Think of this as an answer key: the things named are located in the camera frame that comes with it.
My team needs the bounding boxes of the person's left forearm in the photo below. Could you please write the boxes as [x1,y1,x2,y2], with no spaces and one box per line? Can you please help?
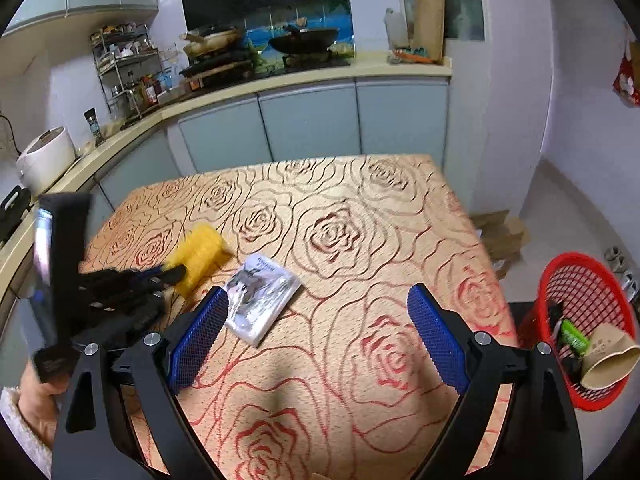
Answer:
[0,367,66,478]

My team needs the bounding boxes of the silver foil packet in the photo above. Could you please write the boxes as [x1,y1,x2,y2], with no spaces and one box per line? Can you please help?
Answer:
[223,252,303,348]

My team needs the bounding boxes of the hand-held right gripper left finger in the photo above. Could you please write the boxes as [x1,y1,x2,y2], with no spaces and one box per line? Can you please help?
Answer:
[50,285,231,480]

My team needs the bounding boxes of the black sandwich maker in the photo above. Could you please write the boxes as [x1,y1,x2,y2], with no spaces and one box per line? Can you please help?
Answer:
[0,186,32,243]

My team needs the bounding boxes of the green and orange scrubbers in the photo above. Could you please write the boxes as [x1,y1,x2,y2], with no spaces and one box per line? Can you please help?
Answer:
[390,46,436,66]

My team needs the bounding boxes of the brown paper cup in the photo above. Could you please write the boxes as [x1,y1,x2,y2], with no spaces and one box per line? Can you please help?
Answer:
[579,322,638,390]

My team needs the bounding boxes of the green plastic wrapper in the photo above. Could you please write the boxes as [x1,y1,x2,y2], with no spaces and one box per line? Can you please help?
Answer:
[559,319,591,356]

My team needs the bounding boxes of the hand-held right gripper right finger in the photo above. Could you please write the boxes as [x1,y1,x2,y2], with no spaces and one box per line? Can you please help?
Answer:
[406,282,583,480]

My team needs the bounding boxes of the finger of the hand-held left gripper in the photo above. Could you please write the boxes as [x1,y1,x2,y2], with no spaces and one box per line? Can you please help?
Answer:
[80,266,188,293]
[75,289,166,346]

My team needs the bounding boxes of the red plastic mesh basket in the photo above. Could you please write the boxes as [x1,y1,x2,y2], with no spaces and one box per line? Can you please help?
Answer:
[517,252,640,412]

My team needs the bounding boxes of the black wok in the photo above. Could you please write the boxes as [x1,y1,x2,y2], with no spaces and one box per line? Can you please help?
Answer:
[268,27,341,56]

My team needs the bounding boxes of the white rice cooker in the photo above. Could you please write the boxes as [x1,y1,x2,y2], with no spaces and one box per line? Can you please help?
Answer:
[16,126,77,196]

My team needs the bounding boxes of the cardboard box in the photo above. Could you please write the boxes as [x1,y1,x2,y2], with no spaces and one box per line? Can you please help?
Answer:
[470,210,531,278]

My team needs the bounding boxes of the dark standing pouch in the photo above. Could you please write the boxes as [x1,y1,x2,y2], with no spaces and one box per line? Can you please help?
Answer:
[82,107,106,147]

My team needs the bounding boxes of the black gas stove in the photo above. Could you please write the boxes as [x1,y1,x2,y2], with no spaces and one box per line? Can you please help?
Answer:
[177,55,351,92]

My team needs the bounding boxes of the wooden cutting board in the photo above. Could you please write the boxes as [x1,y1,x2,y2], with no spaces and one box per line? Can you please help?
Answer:
[412,0,446,63]

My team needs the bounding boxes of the small yellow foam piece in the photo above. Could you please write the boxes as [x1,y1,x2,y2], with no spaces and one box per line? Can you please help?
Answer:
[165,224,232,297]

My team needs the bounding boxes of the metal spice rack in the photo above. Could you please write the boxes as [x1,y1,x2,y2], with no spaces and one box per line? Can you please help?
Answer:
[90,24,166,123]

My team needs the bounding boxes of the rose-patterned tablecloth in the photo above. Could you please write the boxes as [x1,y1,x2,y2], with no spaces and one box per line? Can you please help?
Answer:
[77,154,521,480]

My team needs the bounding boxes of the red hanging decoration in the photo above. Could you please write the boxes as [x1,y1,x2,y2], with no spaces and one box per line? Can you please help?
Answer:
[612,25,640,108]

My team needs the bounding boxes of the beige frying pan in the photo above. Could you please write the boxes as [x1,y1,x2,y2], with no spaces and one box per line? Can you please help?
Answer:
[180,27,243,58]

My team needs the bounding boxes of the grey kitchen counter cabinets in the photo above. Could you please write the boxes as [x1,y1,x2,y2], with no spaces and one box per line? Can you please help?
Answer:
[0,55,453,321]

